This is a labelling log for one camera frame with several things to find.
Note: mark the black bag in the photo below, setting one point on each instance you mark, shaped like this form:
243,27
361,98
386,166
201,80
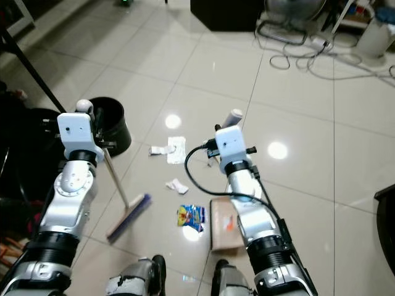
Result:
24,154

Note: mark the yellow blue snack wrapper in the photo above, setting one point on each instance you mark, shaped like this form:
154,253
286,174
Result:
191,217

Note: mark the grey robot leg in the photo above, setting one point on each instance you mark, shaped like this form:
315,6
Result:
133,277
231,282

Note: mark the small crumpled white paper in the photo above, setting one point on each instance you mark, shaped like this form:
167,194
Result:
177,185

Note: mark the black furniture edge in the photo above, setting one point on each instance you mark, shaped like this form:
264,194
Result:
386,228

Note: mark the broom with purple bristles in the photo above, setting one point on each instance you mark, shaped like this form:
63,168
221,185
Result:
129,216

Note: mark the grey left robot leg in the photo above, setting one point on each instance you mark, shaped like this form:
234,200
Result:
133,277

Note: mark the black tripod leg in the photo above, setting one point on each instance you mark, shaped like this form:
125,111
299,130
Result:
34,71

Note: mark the flat white paper tissue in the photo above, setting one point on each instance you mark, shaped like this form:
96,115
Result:
178,151

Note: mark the beige plastic dustpan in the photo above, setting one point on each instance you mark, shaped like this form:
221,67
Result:
222,225

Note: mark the black round bin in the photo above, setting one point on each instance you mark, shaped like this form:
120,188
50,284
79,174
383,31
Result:
112,123

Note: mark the crumpled white paper scrap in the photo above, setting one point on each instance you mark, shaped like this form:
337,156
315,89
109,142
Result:
159,150

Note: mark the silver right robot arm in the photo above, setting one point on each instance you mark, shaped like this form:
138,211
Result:
253,213

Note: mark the black cabinet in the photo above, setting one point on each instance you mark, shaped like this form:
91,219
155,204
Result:
225,13

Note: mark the brown wooden rack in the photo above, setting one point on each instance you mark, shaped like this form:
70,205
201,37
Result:
9,256

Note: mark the device with green light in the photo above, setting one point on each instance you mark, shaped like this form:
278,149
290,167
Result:
124,2

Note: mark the white waste bin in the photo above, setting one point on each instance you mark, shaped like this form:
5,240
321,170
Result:
376,34

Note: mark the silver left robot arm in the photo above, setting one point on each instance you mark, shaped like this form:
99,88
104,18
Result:
65,206

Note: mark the grey right robot leg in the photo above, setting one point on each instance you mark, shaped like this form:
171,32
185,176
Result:
231,282

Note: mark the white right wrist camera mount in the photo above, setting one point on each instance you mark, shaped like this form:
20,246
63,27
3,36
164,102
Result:
231,147

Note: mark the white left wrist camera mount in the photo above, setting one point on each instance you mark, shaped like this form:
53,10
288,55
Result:
75,132

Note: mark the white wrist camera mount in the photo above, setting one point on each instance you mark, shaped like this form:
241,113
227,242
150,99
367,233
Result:
231,147
75,132

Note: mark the grey floor fan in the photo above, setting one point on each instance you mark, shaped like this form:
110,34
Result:
293,11

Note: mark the white power strip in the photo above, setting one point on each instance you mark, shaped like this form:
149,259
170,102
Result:
319,43

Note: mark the white framed board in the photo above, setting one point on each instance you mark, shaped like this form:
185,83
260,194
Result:
13,13

